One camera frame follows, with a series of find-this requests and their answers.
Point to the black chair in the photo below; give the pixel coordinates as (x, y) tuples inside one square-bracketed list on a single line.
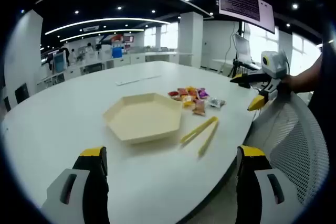
[(6, 104), (22, 93)]

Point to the white counter cabinets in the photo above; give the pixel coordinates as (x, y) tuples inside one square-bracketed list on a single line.
[(136, 58)]

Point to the blue storage box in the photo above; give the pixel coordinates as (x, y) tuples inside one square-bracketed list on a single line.
[(117, 52)]

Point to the black tripod stand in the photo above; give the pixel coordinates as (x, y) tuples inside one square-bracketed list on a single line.
[(237, 62)]

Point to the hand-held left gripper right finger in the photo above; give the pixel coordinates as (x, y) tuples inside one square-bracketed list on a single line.
[(246, 182)]

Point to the beige hexagonal container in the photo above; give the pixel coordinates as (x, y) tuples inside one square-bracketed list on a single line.
[(141, 119)]

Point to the light blue display stand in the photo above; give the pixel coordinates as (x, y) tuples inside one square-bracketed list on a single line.
[(59, 61)]

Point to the person's dark clothing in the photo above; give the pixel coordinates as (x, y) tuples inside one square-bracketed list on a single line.
[(325, 90)]

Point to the person's right hand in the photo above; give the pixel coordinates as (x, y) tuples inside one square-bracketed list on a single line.
[(286, 85)]

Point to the silver food packet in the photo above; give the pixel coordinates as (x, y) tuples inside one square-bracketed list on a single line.
[(216, 102)]

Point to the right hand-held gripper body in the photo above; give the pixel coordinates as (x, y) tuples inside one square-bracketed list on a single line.
[(275, 64)]

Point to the hanging monitor screen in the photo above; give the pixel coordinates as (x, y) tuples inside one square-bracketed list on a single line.
[(241, 3)]

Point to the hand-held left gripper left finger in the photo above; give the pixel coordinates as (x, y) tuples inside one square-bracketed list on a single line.
[(92, 182)]

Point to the grey mesh office chair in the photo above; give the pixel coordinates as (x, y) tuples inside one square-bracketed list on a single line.
[(302, 142)]

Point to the pile of food packets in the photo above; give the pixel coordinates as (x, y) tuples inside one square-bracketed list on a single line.
[(189, 98)]

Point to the white laptop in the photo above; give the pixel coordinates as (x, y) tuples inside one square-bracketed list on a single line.
[(242, 45)]

